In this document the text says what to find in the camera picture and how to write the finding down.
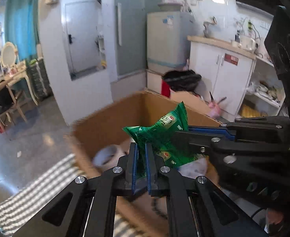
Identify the green snack bag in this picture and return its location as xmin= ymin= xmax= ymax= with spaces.
xmin=123 ymin=102 xmax=205 ymax=176

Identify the white tape roll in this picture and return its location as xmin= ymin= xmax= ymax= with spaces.
xmin=92 ymin=144 xmax=125 ymax=172

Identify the white kitchen cabinet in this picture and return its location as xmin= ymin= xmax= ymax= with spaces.
xmin=187 ymin=36 xmax=256 ymax=121

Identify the black bag trash bin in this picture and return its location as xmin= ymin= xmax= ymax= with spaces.
xmin=161 ymin=70 xmax=202 ymax=97

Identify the checkered tablecloth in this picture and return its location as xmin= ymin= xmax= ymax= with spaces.
xmin=0 ymin=152 xmax=141 ymax=237

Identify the white refrigerator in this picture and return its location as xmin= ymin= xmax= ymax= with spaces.
xmin=147 ymin=11 xmax=195 ymax=74

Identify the wooden chair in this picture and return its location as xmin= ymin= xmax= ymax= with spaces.
xmin=0 ymin=85 xmax=27 ymax=132

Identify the grey drawer tower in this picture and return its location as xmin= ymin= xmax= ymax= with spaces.
xmin=27 ymin=59 xmax=51 ymax=101

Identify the white dressing table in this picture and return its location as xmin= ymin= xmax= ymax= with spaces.
xmin=3 ymin=60 xmax=38 ymax=106

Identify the white entry door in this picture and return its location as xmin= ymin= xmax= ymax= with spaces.
xmin=65 ymin=1 xmax=101 ymax=75

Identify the oval vanity mirror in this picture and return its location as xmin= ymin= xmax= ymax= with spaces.
xmin=0 ymin=42 xmax=18 ymax=67

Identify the blue curtain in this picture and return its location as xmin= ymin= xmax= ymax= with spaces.
xmin=4 ymin=0 xmax=40 ymax=62

